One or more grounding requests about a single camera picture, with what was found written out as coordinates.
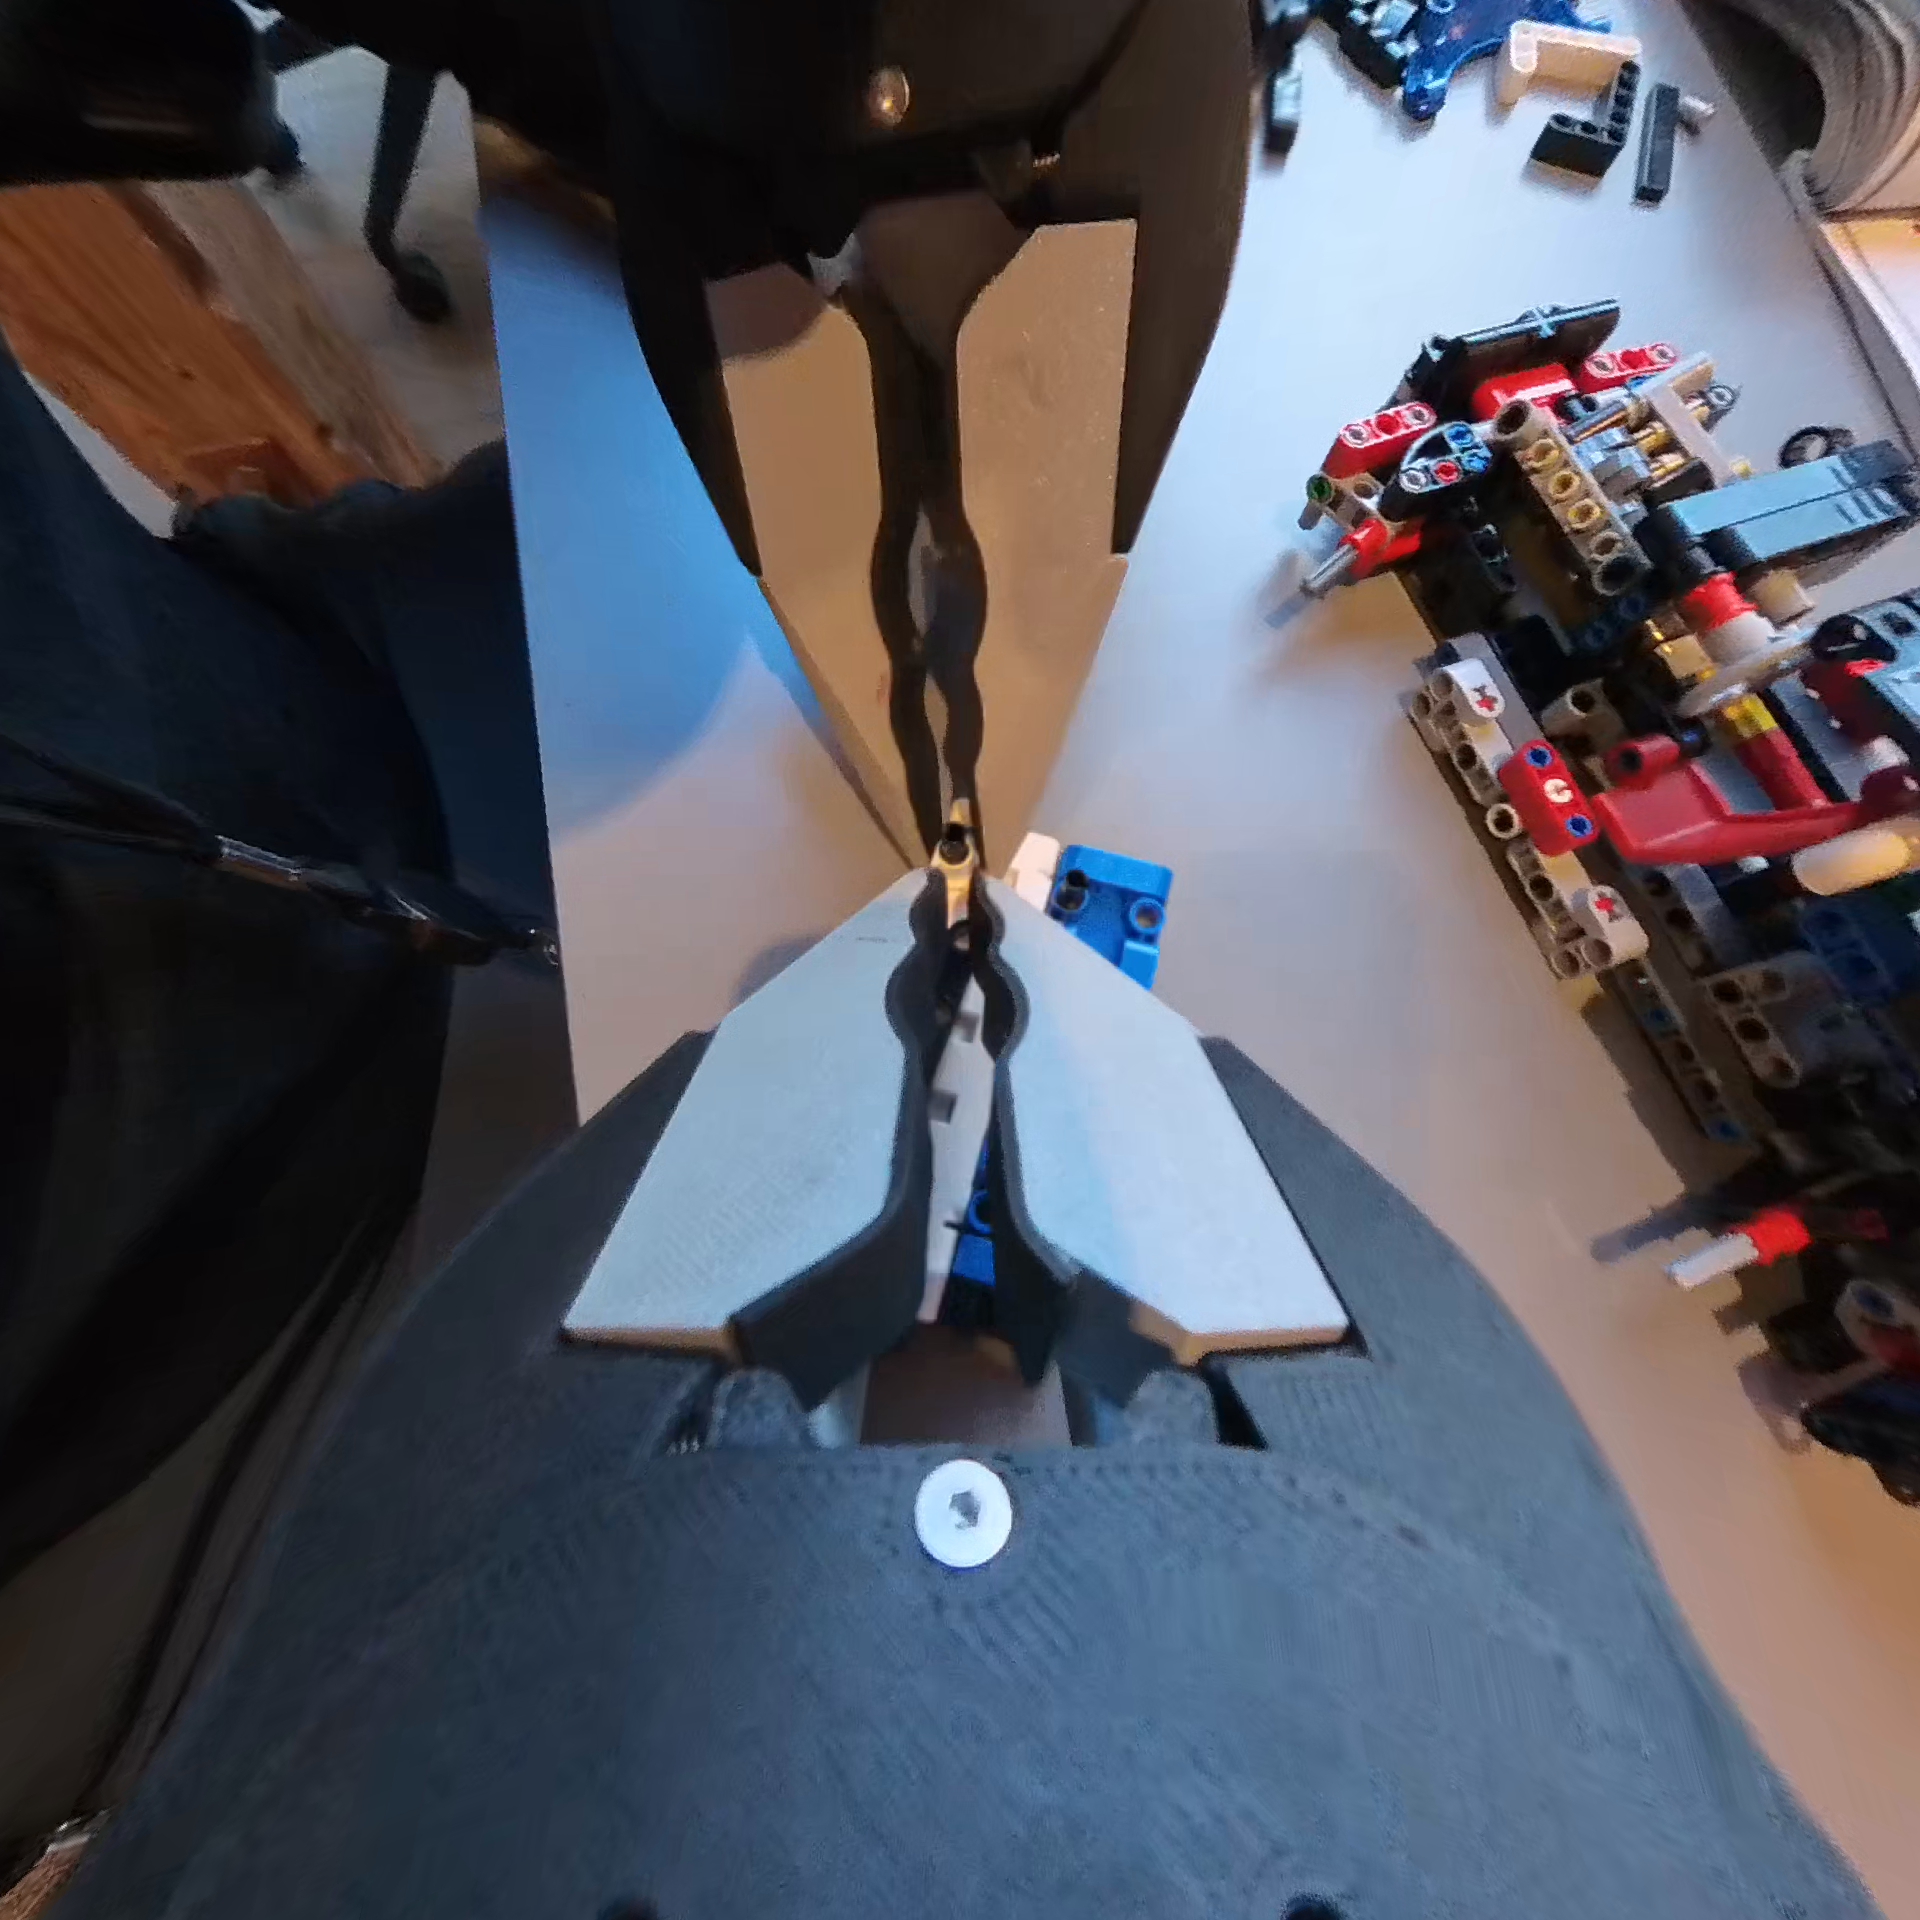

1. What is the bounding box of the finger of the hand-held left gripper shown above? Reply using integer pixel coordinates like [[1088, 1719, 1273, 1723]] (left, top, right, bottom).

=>
[[930, 218, 1138, 869], [701, 239, 962, 872]]

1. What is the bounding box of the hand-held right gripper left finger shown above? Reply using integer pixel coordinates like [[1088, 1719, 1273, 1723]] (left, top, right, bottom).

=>
[[561, 866, 943, 1409]]

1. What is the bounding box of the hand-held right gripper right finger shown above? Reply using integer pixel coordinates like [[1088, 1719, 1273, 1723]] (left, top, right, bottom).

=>
[[976, 877, 1353, 1442]]

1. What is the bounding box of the blue and white brick assembly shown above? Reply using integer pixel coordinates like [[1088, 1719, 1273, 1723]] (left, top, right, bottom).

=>
[[913, 832, 1176, 1327]]

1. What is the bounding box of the black holed brick beam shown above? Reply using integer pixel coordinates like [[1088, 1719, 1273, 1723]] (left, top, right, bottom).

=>
[[927, 798, 992, 960]]

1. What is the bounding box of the grey desk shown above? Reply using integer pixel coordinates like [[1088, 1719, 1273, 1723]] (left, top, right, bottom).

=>
[[478, 0, 1920, 1920]]

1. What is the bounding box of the black office chair base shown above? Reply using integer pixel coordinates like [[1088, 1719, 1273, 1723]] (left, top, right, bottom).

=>
[[359, 59, 458, 324]]

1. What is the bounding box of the pile of loose brick pieces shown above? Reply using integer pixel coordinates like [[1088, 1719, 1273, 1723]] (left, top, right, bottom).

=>
[[1252, 0, 1444, 155]]

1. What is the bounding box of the brick toy car model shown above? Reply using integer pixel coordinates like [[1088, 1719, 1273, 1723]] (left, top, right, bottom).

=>
[[1297, 300, 1920, 1503]]

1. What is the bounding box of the black angled brick beam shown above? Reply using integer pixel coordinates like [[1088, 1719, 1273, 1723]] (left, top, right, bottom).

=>
[[1530, 59, 1643, 183]]

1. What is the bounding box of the wooden cabinet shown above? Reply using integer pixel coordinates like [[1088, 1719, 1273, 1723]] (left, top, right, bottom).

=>
[[0, 180, 445, 511]]

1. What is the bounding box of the white angled brick beam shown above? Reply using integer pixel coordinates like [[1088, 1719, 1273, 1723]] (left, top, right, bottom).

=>
[[1496, 17, 1641, 107]]

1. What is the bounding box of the open instruction booklet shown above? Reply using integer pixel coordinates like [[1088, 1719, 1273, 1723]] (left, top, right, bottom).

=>
[[1681, 0, 1920, 391]]

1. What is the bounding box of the black strap with buckle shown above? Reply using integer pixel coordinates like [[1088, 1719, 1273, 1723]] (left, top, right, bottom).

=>
[[0, 756, 560, 965]]

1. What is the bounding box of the blue curved frame piece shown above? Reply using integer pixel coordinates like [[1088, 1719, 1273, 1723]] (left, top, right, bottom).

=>
[[1403, 0, 1614, 119]]

